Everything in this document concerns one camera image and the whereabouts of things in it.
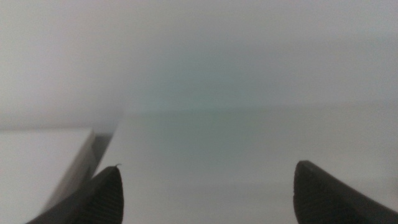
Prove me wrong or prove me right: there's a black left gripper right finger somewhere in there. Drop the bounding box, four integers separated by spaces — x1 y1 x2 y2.
293 160 398 224

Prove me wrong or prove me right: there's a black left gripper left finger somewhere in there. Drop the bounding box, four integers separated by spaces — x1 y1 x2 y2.
26 164 124 224

